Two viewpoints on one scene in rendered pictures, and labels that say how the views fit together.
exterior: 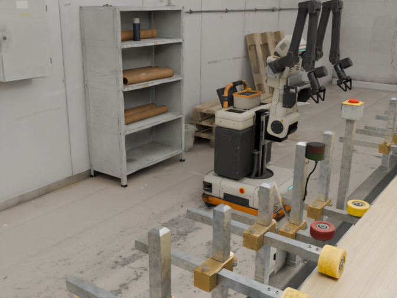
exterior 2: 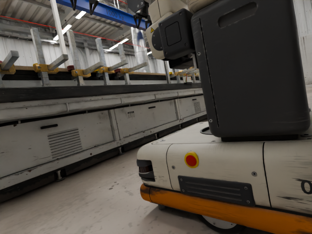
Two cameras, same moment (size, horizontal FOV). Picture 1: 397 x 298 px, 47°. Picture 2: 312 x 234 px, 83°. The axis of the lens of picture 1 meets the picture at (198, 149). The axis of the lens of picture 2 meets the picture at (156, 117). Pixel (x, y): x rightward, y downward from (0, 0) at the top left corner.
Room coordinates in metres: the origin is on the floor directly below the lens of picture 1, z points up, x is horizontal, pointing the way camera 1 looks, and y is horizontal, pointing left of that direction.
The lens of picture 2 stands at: (4.29, -0.74, 0.43)
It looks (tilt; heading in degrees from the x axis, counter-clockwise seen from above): 3 degrees down; 184
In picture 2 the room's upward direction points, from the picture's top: 11 degrees counter-clockwise
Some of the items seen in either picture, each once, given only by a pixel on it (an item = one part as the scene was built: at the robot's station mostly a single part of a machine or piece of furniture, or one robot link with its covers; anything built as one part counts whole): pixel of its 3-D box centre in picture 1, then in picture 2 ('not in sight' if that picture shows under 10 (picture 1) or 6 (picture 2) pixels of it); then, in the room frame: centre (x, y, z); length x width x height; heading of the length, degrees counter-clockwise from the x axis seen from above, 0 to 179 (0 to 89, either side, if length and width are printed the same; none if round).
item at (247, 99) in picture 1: (247, 99); not in sight; (3.58, -0.38, 0.87); 0.23 x 0.15 x 0.11; 144
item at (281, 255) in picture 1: (290, 246); (187, 80); (1.53, -0.35, 0.75); 0.26 x 0.01 x 0.10; 145
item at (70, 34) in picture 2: not in sight; (75, 61); (2.92, -1.37, 0.90); 0.04 x 0.04 x 0.48; 55
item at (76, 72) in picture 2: not in sight; (81, 73); (2.90, -1.36, 0.81); 0.14 x 0.06 x 0.05; 145
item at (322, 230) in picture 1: (321, 239); not in sight; (1.39, -0.42, 0.85); 0.08 x 0.08 x 0.11
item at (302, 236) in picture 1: (269, 226); (191, 72); (1.51, -0.26, 0.84); 0.43 x 0.03 x 0.04; 55
